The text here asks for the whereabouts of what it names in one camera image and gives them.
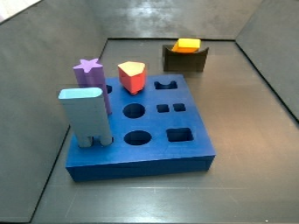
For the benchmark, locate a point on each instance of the yellow double-square block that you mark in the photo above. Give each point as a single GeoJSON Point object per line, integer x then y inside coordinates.
{"type": "Point", "coordinates": [186, 45]}

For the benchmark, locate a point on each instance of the blue foam shape board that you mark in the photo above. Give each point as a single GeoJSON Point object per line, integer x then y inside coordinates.
{"type": "Point", "coordinates": [157, 130]}

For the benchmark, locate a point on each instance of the light blue oval peg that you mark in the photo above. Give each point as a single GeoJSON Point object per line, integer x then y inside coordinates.
{"type": "Point", "coordinates": [84, 107]}

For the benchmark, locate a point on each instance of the black curved holder stand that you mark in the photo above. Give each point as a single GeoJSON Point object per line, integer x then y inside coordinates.
{"type": "Point", "coordinates": [182, 61]}

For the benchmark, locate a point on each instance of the purple star peg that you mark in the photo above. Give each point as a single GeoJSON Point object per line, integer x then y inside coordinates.
{"type": "Point", "coordinates": [90, 77]}

